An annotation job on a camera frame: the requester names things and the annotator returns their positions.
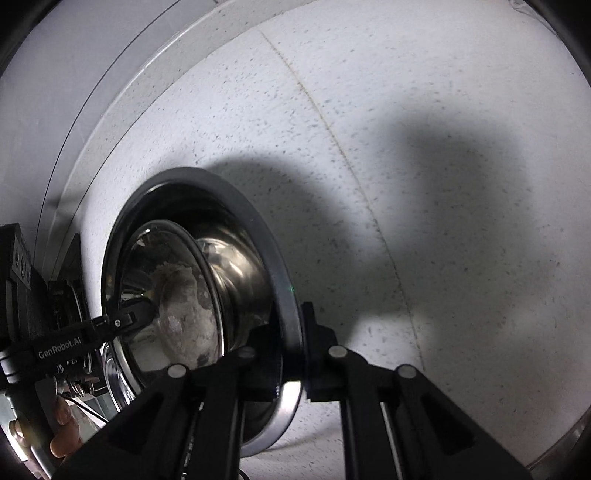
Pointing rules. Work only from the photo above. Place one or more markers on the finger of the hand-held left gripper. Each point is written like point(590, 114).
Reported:
point(124, 317)

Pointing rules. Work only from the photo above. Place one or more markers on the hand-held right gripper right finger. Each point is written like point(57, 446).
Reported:
point(323, 369)

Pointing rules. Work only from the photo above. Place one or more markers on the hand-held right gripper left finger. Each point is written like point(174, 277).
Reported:
point(221, 383)

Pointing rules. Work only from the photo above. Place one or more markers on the large steel bowl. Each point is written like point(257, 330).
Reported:
point(240, 272)

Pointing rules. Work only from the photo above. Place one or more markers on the person's left hand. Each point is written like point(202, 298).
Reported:
point(69, 434)

